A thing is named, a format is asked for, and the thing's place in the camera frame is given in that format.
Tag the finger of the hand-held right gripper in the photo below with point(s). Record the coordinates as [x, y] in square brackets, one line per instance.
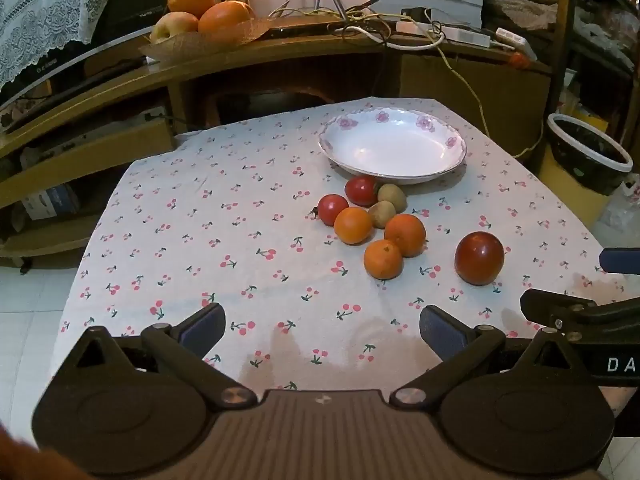
[550, 305]
[620, 260]

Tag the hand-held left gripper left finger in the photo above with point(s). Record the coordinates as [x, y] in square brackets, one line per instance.
[202, 329]

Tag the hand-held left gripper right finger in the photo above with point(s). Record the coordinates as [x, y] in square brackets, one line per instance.
[442, 332]

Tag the small orange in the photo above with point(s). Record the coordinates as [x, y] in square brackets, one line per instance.
[405, 235]
[383, 260]
[352, 226]

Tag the brown kiwi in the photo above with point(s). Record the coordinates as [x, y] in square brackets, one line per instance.
[382, 213]
[393, 196]

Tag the small red tomato with stem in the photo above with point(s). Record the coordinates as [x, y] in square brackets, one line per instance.
[332, 209]

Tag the white floral plate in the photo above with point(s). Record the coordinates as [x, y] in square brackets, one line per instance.
[395, 145]

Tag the cherry print tablecloth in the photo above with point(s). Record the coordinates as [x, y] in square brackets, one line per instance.
[225, 220]

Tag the trash bin with black bag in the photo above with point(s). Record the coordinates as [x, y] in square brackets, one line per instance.
[585, 152]

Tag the blue cardboard box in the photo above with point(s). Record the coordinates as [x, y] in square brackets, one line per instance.
[50, 202]

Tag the small orange ball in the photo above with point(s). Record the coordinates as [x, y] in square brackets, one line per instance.
[520, 60]

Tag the grey set-top box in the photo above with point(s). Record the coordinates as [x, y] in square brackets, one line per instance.
[100, 130]

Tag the cluttered storage shelf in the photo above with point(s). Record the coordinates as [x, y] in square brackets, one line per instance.
[600, 20]

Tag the short white power strip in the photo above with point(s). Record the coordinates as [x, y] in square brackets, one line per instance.
[512, 40]

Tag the long white power strip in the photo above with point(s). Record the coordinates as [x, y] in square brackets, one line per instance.
[460, 34]

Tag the wooden television cabinet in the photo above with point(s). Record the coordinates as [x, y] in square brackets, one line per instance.
[300, 67]

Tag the pale yellow apple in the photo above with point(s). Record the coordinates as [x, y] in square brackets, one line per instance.
[172, 27]

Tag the black router with antennas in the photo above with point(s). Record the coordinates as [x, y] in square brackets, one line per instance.
[305, 27]

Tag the white lace cloth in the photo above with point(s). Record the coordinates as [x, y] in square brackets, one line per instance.
[45, 5]

